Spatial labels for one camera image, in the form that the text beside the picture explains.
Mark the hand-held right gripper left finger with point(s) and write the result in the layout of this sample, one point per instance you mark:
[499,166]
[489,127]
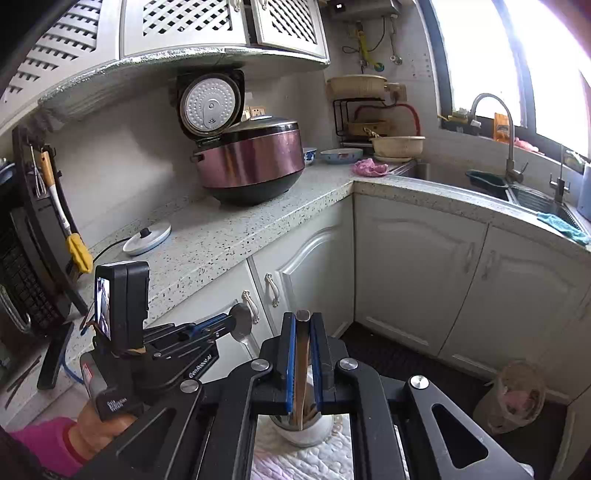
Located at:
[290,360]

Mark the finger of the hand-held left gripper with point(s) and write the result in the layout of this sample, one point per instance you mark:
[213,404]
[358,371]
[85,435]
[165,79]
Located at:
[203,340]
[210,322]

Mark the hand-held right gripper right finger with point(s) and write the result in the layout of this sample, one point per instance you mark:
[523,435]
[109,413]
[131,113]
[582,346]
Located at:
[316,355]

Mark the light bamboo chopstick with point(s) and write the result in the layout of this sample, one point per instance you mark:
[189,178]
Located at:
[301,369]

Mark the metal spoon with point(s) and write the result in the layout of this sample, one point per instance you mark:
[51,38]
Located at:
[241,321]

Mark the white insulated food jar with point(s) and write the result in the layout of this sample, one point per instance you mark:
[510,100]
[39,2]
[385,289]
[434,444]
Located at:
[300,434]

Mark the person's left forearm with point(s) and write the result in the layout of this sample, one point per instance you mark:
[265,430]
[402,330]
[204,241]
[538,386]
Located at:
[41,443]

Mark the person's left hand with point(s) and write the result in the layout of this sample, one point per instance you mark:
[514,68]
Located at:
[104,431]

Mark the white lid with black knob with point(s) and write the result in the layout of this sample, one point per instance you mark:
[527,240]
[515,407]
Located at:
[147,240]

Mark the speckled kitchen countertop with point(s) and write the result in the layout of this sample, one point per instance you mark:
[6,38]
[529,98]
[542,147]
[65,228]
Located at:
[231,230]

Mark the printed quilted blanket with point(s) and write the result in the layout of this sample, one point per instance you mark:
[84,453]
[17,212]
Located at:
[300,464]

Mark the pink rice cooker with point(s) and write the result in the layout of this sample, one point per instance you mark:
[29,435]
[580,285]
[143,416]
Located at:
[249,161]

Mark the metal whisk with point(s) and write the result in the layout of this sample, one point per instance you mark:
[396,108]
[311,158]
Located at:
[39,177]

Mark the pink cloth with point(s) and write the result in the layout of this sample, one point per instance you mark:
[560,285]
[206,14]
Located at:
[369,167]

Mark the beige trash bag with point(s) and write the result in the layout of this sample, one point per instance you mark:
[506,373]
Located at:
[510,397]

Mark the blue patterned shallow bowl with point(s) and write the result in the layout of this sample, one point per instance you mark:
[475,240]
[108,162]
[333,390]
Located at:
[341,155]

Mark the beige colander basket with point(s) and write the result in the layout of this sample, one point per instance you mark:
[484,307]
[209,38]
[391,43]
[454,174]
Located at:
[358,85]
[397,146]

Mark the black dish rack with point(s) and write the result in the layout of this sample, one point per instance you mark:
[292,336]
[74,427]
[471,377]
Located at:
[341,120]

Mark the green basin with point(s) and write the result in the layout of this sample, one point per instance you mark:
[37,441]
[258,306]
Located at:
[487,181]

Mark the steel kitchen sink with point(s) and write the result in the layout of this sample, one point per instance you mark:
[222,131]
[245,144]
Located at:
[535,198]

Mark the teal cloth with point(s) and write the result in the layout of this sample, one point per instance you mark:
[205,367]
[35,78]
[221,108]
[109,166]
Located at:
[565,227]

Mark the white lattice cabinet door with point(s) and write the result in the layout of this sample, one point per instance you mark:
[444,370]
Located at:
[291,23]
[184,23]
[60,41]

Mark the steel kitchen faucet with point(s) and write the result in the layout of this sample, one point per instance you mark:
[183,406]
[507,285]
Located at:
[510,138]

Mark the orange packet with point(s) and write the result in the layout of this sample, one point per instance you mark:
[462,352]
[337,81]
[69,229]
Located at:
[502,127]

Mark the small steel tap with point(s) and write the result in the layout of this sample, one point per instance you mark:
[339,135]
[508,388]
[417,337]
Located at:
[559,182]

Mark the yellow hanging tool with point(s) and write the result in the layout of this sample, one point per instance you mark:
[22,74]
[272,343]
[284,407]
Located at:
[362,46]

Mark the white jug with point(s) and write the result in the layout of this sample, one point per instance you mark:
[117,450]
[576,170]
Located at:
[586,189]

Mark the water heater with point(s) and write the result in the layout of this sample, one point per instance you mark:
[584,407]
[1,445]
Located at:
[364,7]

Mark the kitchen window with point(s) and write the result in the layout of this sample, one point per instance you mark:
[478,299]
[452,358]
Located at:
[521,60]

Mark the wall socket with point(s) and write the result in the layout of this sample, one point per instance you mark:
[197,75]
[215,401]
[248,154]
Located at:
[256,111]

